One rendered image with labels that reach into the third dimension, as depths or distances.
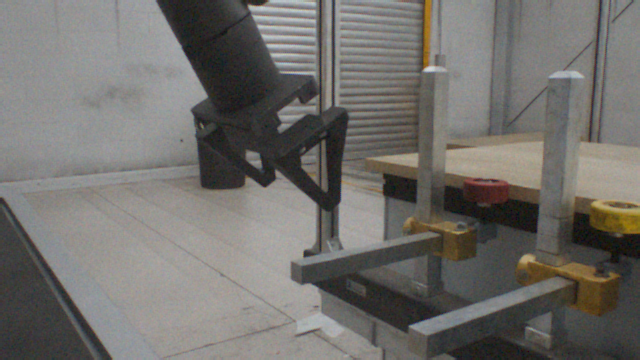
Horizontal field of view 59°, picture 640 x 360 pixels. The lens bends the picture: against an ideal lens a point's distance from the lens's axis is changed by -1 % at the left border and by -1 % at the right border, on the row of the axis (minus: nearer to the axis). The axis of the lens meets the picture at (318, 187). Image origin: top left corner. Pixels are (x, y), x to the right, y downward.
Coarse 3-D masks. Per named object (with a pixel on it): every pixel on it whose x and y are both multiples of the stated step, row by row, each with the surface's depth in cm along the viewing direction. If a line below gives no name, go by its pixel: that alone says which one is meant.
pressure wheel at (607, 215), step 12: (600, 204) 85; (612, 204) 86; (624, 204) 84; (636, 204) 85; (600, 216) 83; (612, 216) 82; (624, 216) 81; (636, 216) 81; (600, 228) 83; (612, 228) 82; (624, 228) 81; (636, 228) 81; (612, 252) 85
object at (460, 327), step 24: (600, 264) 85; (624, 264) 85; (528, 288) 75; (552, 288) 75; (456, 312) 68; (480, 312) 68; (504, 312) 69; (528, 312) 72; (408, 336) 64; (432, 336) 62; (456, 336) 64; (480, 336) 67
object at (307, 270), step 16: (480, 224) 105; (496, 224) 106; (400, 240) 94; (416, 240) 94; (432, 240) 96; (480, 240) 104; (320, 256) 86; (336, 256) 86; (352, 256) 87; (368, 256) 89; (384, 256) 91; (400, 256) 93; (416, 256) 95; (304, 272) 82; (320, 272) 84; (336, 272) 86; (352, 272) 87
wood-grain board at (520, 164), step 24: (504, 144) 168; (528, 144) 169; (600, 144) 170; (384, 168) 134; (408, 168) 127; (456, 168) 123; (480, 168) 123; (504, 168) 123; (528, 168) 123; (600, 168) 123; (624, 168) 123; (528, 192) 102; (576, 192) 97; (600, 192) 97; (624, 192) 97
